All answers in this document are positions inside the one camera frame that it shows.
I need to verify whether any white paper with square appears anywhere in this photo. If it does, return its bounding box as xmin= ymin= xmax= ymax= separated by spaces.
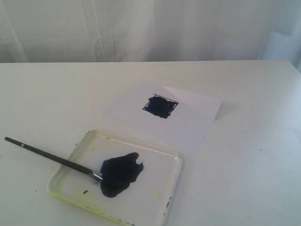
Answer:
xmin=103 ymin=81 xmax=222 ymax=155

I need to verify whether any black paintbrush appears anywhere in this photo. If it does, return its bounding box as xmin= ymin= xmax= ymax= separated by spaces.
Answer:
xmin=4 ymin=137 xmax=103 ymax=181

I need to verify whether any dark blue paint blob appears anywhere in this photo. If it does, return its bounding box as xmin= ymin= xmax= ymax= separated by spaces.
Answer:
xmin=100 ymin=152 xmax=144 ymax=198

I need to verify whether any clear plastic paint tray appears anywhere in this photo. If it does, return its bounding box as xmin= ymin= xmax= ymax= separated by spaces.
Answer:
xmin=48 ymin=130 xmax=182 ymax=226

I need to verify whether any white backdrop curtain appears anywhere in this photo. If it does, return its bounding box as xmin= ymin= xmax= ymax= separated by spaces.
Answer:
xmin=0 ymin=0 xmax=301 ymax=64

